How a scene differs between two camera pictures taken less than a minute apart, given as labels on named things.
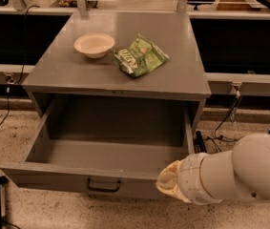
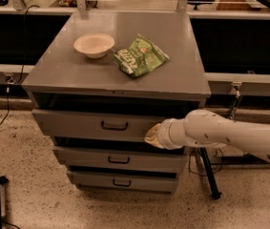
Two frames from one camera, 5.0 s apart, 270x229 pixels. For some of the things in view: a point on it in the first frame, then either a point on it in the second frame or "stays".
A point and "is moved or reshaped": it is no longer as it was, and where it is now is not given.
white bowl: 93,45 stays
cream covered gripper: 190,176 to 163,134
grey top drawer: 107,146 is moved or reshaped
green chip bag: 141,57 stays
